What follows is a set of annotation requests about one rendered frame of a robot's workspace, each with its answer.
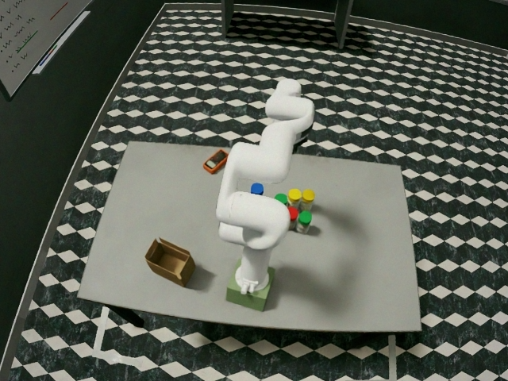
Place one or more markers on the glass bottle with yellow cap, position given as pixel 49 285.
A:
pixel 307 200

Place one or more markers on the brown cardboard box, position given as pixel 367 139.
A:
pixel 170 262

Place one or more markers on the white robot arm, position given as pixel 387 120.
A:
pixel 267 163

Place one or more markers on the glass bottle with blue cap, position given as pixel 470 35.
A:
pixel 257 188

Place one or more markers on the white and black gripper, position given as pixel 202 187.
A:
pixel 295 148

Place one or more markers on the white bottle with red cap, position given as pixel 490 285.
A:
pixel 294 215

